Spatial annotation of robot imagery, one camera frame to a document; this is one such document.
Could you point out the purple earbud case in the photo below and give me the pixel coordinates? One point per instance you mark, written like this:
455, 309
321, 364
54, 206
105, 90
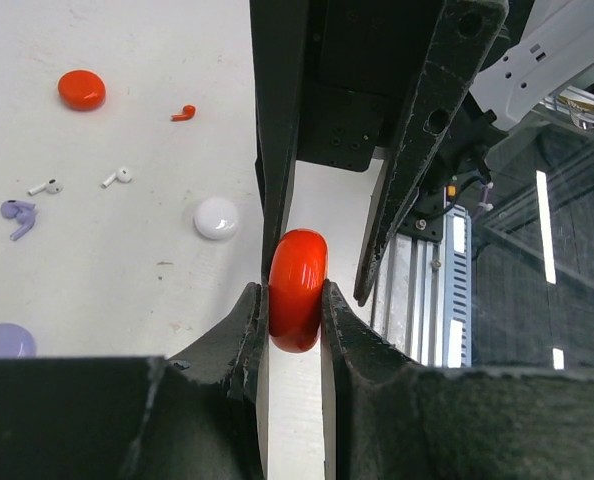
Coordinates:
16, 342

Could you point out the white earbud case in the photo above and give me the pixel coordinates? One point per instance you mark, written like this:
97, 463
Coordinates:
216, 218

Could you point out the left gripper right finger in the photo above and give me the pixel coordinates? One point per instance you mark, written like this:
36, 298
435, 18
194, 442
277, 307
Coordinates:
387, 417

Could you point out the aluminium mounting rail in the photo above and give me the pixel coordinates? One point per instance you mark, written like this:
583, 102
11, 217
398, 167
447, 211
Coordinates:
411, 294

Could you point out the orange earbud upper right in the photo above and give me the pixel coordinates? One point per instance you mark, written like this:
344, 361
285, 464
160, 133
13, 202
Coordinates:
187, 113

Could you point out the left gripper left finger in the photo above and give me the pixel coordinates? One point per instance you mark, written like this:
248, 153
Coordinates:
200, 414

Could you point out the white slotted cable duct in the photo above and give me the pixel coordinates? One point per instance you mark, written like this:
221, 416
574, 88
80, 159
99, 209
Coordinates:
457, 313

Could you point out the white earbud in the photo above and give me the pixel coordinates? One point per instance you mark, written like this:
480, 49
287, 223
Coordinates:
51, 186
121, 175

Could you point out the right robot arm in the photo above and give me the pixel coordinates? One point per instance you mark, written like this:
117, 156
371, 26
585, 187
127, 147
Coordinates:
541, 46

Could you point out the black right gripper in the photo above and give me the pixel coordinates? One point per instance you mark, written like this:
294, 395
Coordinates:
356, 62

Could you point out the orange earbud case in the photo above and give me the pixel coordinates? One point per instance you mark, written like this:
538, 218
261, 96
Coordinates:
296, 280
81, 90

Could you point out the white earbud upper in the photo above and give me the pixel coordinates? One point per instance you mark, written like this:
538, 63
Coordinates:
51, 186

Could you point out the white earbud lower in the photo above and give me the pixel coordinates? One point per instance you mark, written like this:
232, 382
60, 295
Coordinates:
121, 175

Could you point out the purple earbud pair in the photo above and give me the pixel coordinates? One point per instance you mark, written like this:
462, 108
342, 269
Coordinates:
24, 213

